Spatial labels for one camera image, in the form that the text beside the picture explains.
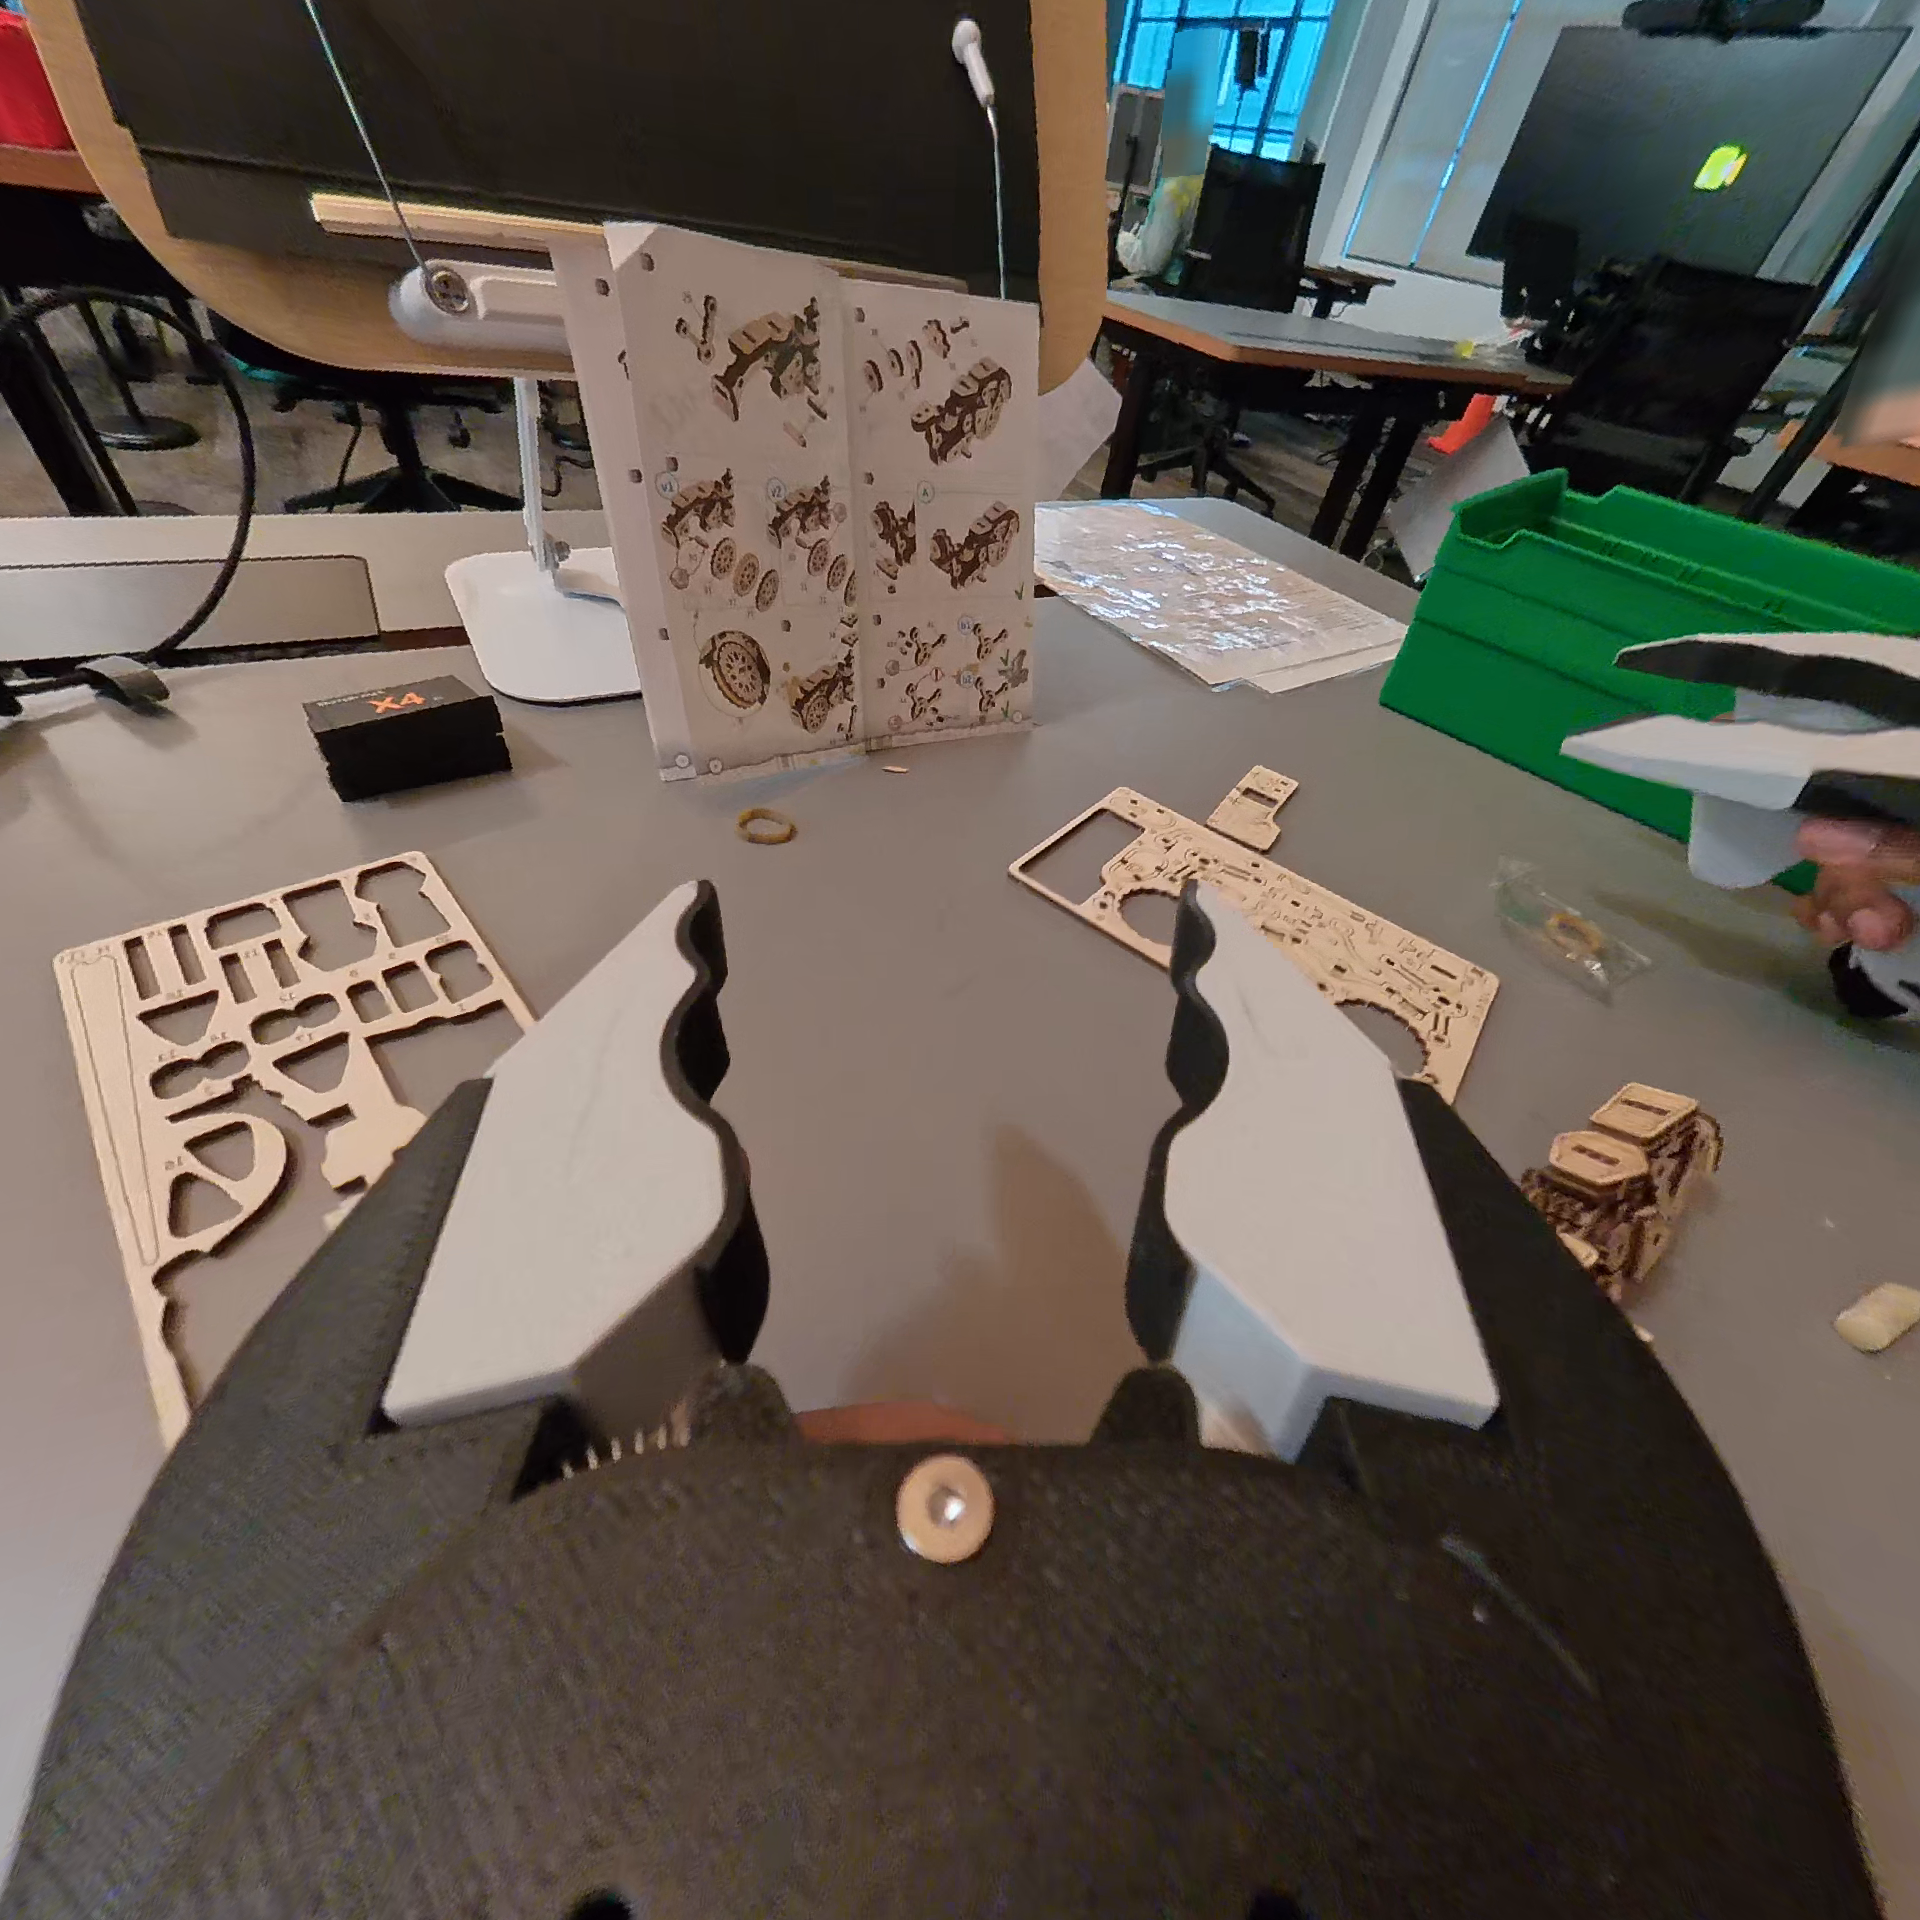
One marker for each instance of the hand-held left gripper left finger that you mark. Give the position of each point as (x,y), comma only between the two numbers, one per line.
(585,1169)

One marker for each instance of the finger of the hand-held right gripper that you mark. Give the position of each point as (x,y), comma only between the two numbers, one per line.
(1712,758)
(1802,650)

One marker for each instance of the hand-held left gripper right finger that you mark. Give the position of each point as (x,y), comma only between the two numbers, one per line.
(1317,1227)

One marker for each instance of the wooden puzzle sheet with window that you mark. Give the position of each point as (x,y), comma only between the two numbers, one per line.
(1317,930)

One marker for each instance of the wooden vehicle model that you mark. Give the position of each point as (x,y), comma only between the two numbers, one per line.
(1625,1187)

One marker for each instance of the grey desk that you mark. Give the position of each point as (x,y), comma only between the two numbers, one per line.
(899,961)

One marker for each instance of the person's right hand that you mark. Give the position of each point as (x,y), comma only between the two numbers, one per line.
(1860,861)

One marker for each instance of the wooden puzzle sheet with cutouts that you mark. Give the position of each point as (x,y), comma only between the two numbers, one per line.
(380,1119)

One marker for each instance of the green plastic bin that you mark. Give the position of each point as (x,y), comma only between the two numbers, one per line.
(1517,660)

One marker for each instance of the small clear plastic bag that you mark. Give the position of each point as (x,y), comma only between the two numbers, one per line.
(1566,930)

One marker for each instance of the black office chair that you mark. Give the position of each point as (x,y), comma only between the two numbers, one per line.
(1694,375)

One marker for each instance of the white wax lump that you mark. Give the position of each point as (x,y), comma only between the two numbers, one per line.
(1875,1318)

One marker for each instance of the yellow rubber band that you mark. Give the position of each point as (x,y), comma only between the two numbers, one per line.
(741,829)

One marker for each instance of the small wooden puzzle strip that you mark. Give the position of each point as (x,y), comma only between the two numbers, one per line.
(1256,808)

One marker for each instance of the small black box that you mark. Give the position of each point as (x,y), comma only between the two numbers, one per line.
(405,740)

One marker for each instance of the black screen with green sticker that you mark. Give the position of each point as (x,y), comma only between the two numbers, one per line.
(1652,153)

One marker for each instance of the plastic-wrapped paper sheets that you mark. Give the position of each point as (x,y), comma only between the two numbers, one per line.
(1200,583)

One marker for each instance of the white monitor stand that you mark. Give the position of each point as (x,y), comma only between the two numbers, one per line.
(540,630)

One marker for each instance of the wooden table with black legs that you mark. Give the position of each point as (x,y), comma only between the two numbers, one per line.
(1276,334)

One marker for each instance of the grey flat pad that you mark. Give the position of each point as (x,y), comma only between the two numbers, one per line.
(183,608)

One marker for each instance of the folded paper instruction booklet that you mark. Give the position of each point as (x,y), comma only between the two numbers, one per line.
(779,495)

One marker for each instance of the rounded wooden board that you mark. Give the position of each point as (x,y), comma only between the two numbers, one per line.
(254,322)

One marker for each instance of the white earphone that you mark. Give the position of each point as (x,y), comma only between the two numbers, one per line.
(966,38)

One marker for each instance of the black computer monitor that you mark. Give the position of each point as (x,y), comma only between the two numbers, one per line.
(602,120)

